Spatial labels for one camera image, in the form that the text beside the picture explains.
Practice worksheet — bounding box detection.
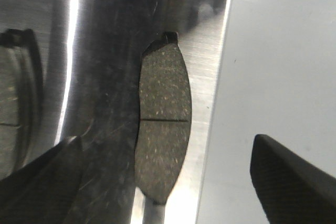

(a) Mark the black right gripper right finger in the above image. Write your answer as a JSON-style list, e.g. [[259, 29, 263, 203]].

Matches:
[[250, 134, 335, 223]]

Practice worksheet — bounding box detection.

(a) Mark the brake pad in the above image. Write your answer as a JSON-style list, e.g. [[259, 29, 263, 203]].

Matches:
[[134, 31, 192, 205]]

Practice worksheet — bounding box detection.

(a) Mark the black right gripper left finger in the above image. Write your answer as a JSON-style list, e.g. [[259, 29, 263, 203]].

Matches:
[[1, 137, 82, 223]]

